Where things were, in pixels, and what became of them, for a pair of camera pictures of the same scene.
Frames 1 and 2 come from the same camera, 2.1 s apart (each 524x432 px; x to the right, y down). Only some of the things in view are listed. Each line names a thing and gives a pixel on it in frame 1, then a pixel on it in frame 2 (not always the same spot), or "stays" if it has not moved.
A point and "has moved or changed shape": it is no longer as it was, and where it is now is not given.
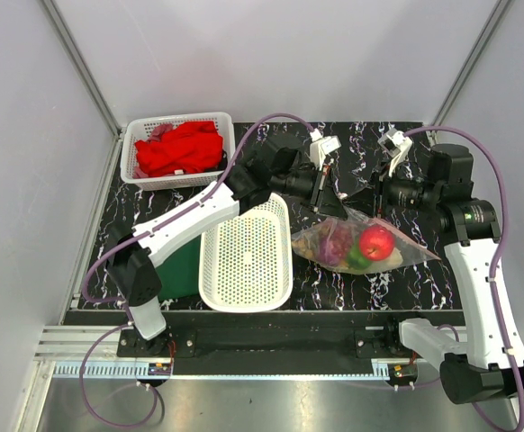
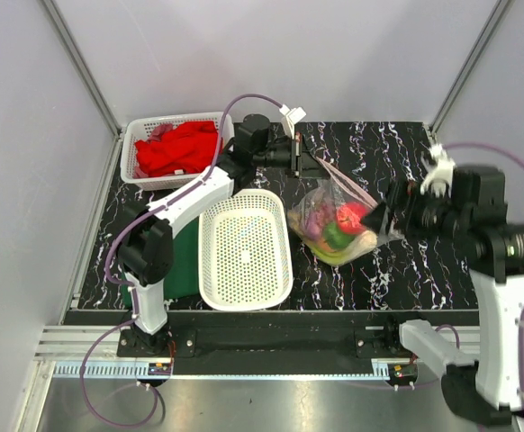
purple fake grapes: x=334 y=244 -> x=315 y=218
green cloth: x=179 y=277 stays
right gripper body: x=379 y=175 -> x=405 y=194
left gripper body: x=321 y=181 -> x=296 y=148
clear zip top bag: x=350 y=242 has moved or changed shape
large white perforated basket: x=245 y=263 stays
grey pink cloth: x=158 y=132 stays
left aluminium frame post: x=113 y=125 stays
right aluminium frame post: x=499 y=11 stays
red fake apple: x=375 y=243 -> x=348 y=216
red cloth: x=193 y=147 stays
